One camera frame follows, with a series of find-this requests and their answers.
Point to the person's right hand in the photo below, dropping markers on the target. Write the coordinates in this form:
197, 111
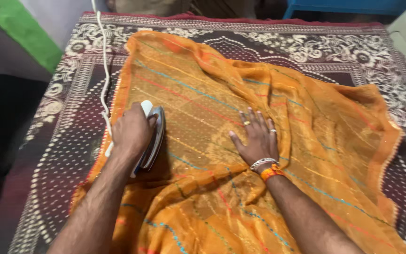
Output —
259, 141

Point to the person's left hand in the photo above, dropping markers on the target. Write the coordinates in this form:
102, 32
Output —
130, 132

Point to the person's left fingers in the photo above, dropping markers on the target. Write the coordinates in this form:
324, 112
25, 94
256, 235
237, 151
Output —
151, 121

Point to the white and steel clothes iron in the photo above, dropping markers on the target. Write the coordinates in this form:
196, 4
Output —
153, 139

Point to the orange striped sheer fabric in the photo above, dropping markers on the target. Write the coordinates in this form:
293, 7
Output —
259, 183

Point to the maroon patterned white floral blanket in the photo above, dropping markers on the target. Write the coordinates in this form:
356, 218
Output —
65, 141

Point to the orange thread wristband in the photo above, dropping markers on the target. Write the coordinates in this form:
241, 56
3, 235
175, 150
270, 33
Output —
271, 173

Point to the blue plastic furniture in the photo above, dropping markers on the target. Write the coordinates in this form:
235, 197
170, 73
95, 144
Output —
344, 7

